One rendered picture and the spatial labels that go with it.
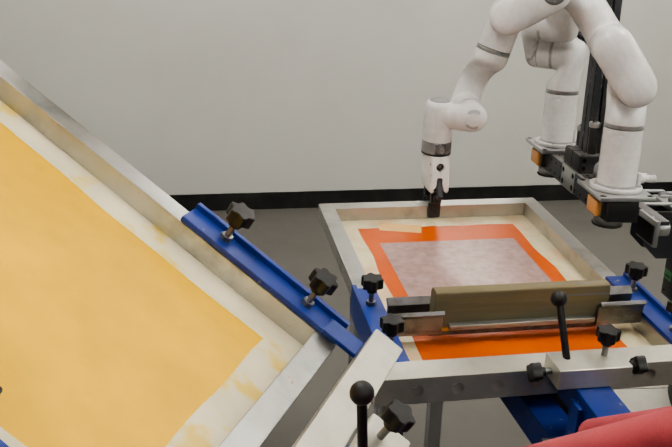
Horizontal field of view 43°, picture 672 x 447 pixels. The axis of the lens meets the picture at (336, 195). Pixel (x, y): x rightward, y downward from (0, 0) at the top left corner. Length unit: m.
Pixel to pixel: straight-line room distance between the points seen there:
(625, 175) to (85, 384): 1.48
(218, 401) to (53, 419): 0.23
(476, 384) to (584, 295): 0.39
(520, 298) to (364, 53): 3.74
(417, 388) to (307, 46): 3.94
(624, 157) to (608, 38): 0.31
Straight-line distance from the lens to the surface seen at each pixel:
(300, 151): 5.32
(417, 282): 1.86
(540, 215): 2.20
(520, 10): 2.00
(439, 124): 2.10
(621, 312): 1.76
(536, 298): 1.68
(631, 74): 2.03
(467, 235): 2.12
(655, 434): 0.99
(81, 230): 1.25
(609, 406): 1.40
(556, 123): 2.54
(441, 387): 1.41
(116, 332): 1.12
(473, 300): 1.63
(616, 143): 2.14
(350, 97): 5.30
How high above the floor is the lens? 1.74
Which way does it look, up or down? 18 degrees down
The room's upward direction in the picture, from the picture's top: 2 degrees clockwise
